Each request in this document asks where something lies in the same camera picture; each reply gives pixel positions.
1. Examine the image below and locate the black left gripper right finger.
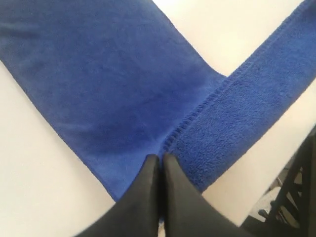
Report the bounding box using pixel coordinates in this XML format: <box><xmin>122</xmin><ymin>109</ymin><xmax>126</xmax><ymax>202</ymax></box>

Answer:
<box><xmin>162</xmin><ymin>154</ymin><xmax>247</xmax><ymax>237</ymax></box>

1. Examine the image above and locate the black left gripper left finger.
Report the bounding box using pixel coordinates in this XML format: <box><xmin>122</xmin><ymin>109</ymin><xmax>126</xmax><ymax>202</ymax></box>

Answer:
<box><xmin>79</xmin><ymin>155</ymin><xmax>160</xmax><ymax>237</ymax></box>

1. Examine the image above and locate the black table leg frame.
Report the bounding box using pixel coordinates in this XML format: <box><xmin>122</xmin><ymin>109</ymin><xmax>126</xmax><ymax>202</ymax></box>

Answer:
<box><xmin>240</xmin><ymin>128</ymin><xmax>316</xmax><ymax>237</ymax></box>

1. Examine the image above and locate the blue microfiber towel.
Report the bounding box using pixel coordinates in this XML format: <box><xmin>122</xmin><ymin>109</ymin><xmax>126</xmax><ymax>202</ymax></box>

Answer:
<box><xmin>0</xmin><ymin>0</ymin><xmax>316</xmax><ymax>201</ymax></box>

